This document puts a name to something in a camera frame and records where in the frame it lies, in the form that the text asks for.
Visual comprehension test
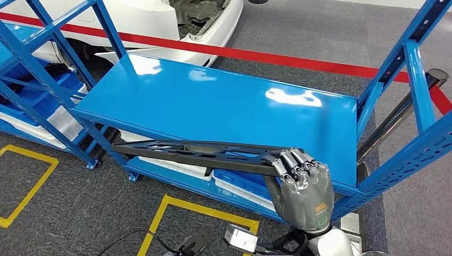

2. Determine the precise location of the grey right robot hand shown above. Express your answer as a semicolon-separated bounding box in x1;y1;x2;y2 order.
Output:
262;147;335;235

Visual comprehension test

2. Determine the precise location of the black plastic plate bracket part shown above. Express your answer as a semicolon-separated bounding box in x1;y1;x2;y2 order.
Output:
111;139;301;178

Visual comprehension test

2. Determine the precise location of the large blue metal shelf rack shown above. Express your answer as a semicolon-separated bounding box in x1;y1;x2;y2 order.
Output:
70;0;452;244

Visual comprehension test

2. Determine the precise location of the grey floor socket box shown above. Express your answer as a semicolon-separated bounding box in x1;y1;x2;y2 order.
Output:
340;212;361;236
348;233;362;253

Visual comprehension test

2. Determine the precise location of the flat white tray under crate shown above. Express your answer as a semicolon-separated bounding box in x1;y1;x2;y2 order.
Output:
213;178;278;213

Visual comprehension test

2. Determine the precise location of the wide blue plastic crate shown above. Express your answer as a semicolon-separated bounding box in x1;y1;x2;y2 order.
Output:
212;169;280;204

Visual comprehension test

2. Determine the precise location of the dark grey robot fixture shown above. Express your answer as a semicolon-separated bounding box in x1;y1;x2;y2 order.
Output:
176;226;214;256

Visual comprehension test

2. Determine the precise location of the red barrier belt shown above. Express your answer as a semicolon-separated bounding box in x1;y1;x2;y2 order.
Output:
0;11;452;114

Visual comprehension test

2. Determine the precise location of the white car body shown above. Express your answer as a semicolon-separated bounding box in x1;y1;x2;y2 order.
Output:
0;0;244;68

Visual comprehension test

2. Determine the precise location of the translucent white storage box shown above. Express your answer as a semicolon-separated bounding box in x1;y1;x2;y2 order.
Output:
46;105;84;142

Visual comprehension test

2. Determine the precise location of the deep blue plastic crate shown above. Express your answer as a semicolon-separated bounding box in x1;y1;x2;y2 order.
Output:
0;69;87;126

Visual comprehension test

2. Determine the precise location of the blue metal rack with crates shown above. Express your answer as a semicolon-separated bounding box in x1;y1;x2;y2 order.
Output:
0;0;103;170

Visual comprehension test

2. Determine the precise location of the long white plastic tray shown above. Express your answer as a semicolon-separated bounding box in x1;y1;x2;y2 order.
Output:
0;112;68;149

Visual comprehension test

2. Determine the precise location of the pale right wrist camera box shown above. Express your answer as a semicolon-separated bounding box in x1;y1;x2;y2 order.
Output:
224;223;308;256

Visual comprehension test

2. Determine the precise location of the thin black floor cable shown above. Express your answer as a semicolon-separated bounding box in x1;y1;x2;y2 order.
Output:
97;229;184;256

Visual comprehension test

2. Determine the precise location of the black stanchion post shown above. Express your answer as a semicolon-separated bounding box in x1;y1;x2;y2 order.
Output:
357;68;451;182

